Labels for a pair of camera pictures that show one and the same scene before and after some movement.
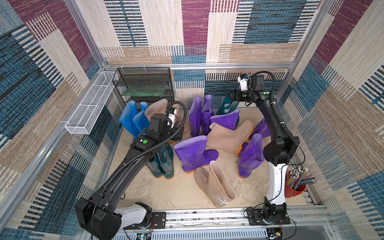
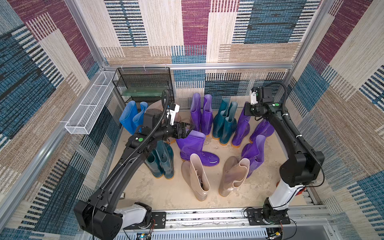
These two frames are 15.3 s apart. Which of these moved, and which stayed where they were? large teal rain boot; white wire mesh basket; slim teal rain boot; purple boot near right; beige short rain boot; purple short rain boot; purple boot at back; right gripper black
Moved: right gripper black; beige short rain boot; purple short rain boot
Stayed: large teal rain boot; purple boot at back; slim teal rain boot; white wire mesh basket; purple boot near right
